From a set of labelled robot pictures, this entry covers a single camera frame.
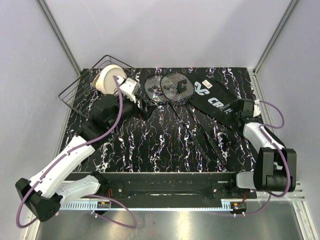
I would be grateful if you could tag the left badminton racket black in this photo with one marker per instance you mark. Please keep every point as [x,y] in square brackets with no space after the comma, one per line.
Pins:
[152,90]

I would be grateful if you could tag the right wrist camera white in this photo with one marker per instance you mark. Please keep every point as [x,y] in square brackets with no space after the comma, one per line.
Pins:
[256,108]

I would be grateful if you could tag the black racket bag Crossway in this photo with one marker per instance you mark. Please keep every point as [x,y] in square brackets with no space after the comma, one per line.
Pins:
[213,99]

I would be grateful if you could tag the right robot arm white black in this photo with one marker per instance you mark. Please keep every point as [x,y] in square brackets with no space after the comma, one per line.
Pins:
[276,165]

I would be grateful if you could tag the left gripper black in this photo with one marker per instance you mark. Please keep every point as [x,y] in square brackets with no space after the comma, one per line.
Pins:
[144,113]

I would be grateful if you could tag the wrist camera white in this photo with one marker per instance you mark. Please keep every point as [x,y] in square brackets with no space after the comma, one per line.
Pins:
[256,108]
[129,87]

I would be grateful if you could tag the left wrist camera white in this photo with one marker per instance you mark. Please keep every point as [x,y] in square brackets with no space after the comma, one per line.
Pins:
[129,87]

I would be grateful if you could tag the badminton racket black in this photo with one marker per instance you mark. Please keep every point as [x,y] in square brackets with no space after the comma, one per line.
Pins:
[152,90]
[178,89]

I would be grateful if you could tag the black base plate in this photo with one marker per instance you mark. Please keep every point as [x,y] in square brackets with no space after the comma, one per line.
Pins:
[216,185]

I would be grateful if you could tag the white round container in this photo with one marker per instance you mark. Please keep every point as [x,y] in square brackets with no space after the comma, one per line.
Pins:
[104,80]

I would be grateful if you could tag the black wire basket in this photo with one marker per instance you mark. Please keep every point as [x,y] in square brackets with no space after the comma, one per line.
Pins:
[80,94]

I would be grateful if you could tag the right badminton racket black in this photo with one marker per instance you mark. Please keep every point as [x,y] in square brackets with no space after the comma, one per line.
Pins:
[178,89]

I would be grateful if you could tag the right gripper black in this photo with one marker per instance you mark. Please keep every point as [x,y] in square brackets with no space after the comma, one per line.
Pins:
[233,104]

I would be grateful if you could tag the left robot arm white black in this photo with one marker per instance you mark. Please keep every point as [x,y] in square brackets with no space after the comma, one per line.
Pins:
[45,193]

